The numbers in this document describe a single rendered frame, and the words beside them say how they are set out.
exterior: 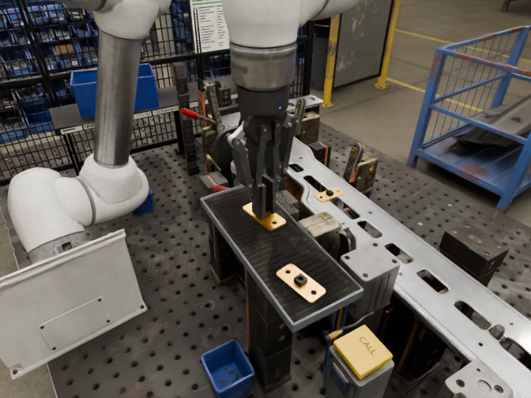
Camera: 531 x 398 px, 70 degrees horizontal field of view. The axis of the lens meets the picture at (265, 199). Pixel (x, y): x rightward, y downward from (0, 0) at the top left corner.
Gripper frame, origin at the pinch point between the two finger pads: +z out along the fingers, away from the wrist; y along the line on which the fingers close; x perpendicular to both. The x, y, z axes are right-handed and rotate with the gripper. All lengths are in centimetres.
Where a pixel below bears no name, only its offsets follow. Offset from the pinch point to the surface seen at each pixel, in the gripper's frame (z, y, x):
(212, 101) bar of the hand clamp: 10, -29, -63
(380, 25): 55, -339, -223
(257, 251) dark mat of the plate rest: 9.9, 3.1, 1.8
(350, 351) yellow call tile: 9.9, 5.1, 25.8
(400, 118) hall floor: 126, -301, -154
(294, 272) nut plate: 9.6, 1.4, 10.0
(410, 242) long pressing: 26.0, -38.3, 10.3
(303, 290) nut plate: 9.6, 3.1, 13.9
